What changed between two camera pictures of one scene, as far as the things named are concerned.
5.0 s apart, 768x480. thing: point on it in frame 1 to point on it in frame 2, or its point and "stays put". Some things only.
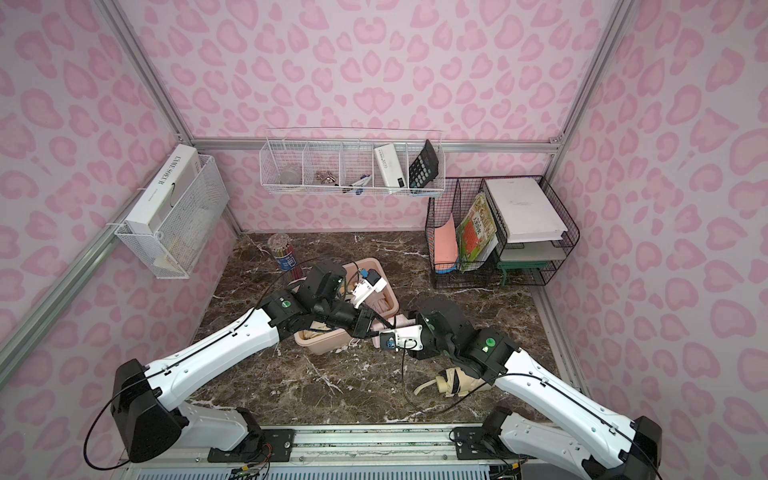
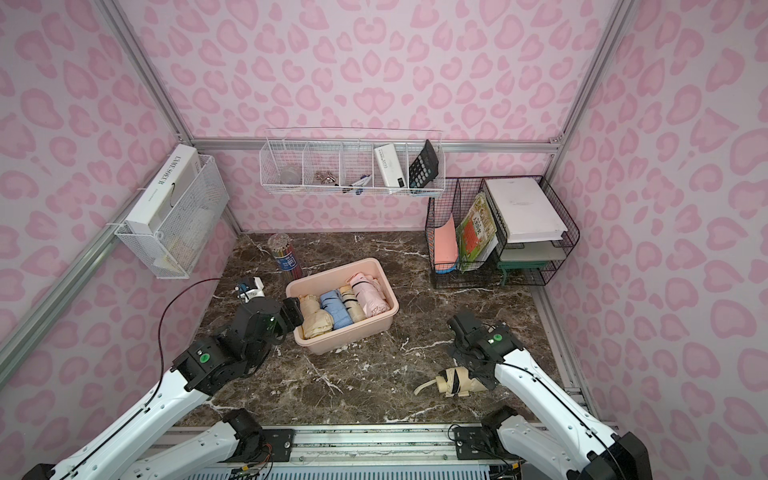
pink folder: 445,242 stays put
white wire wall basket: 401,162 stays put
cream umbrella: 455,383 stays put
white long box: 165,190 stays put
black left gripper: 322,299 to 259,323
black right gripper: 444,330 to 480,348
